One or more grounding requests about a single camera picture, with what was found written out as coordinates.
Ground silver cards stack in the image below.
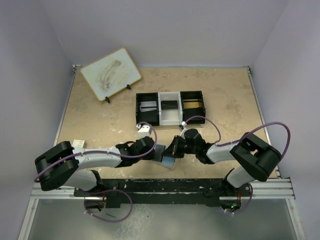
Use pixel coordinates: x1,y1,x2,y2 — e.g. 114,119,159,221
139,101,157,112

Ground black card in bin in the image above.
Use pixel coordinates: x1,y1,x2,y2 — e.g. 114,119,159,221
161,100,179,110

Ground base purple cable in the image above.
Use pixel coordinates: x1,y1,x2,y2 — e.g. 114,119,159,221
83,188,134,223
223,183,254,216

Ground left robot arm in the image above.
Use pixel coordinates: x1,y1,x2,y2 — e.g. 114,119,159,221
34,136,166,191

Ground black tray bin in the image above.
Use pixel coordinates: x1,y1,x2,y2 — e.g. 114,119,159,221
135,92,160,126
180,90,206,122

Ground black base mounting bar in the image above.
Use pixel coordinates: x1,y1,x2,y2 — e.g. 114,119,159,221
74,178,253,208

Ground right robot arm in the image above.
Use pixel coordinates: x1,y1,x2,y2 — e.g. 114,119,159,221
162,128,282,188

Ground whiteboard with yellow frame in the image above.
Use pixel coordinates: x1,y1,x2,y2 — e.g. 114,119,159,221
79,47,142,103

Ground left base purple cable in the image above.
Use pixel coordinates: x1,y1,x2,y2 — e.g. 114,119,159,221
83,188,134,223

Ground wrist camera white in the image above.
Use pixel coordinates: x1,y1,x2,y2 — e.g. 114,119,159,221
178,121,188,139
136,124,152,139

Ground white green paper box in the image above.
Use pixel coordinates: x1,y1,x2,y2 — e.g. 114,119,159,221
72,139,86,149

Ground middle white tray bin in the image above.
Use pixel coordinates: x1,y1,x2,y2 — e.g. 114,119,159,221
158,91,183,126

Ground right black tray bin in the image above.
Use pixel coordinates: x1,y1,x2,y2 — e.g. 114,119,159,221
180,90,206,122

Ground left black tray bin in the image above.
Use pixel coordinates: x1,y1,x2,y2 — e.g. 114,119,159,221
135,92,160,126

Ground gold card in bin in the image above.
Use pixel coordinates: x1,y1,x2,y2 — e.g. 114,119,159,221
183,99,203,109

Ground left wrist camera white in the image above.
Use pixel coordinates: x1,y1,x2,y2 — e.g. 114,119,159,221
136,124,152,139

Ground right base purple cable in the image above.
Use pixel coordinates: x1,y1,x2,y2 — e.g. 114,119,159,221
223,183,254,216

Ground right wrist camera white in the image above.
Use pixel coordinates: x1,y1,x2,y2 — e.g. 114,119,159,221
178,121,188,139

